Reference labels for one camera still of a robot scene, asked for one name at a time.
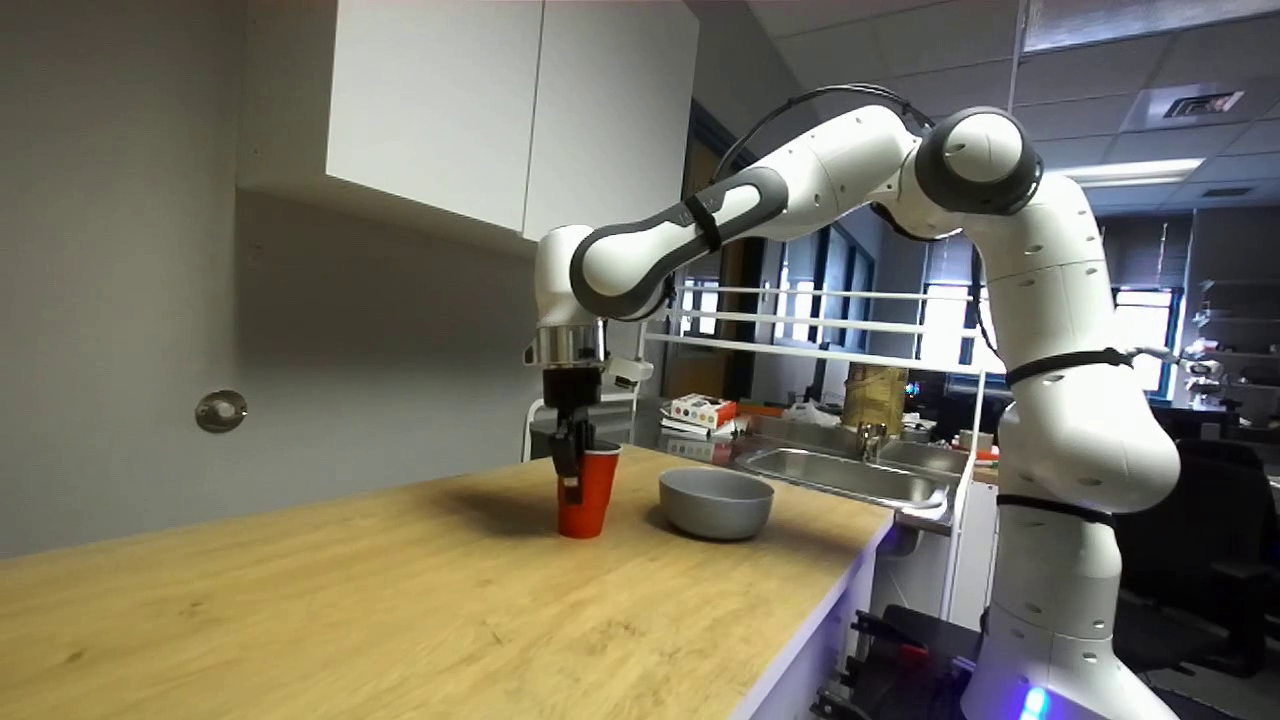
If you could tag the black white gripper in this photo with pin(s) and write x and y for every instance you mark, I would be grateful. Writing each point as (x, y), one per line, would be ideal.
(575, 380)

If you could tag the red plastic cup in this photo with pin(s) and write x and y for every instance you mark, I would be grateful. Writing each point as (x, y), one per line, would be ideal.
(594, 498)

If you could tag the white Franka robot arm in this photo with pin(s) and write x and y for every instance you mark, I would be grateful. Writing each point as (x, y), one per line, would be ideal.
(1042, 402)

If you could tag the gray bowl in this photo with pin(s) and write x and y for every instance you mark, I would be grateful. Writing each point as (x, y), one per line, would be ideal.
(718, 506)

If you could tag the red and white box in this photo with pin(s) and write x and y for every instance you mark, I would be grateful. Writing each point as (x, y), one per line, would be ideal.
(701, 410)

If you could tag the dark framed door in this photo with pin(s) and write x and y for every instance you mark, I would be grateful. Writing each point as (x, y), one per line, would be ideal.
(712, 285)

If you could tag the stainless steel sink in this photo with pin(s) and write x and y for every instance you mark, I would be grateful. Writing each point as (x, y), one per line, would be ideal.
(854, 473)

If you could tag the metal sink faucet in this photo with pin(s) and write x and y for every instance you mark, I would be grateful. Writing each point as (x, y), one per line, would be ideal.
(872, 432)

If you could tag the black equipment under table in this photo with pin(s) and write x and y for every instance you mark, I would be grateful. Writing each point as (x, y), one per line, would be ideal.
(905, 661)

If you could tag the rectangular ceiling light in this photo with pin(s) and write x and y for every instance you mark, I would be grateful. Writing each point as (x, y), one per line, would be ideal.
(1132, 169)

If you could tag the ceiling air vent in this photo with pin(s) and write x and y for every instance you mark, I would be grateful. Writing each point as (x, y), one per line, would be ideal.
(1187, 106)

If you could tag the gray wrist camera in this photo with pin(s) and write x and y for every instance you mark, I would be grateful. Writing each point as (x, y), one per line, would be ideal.
(605, 425)

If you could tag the white wall cabinet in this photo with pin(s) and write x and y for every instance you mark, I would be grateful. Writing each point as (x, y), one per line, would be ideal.
(507, 122)

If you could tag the round metal wall fitting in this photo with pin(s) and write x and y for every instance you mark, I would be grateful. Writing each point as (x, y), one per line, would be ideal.
(222, 410)

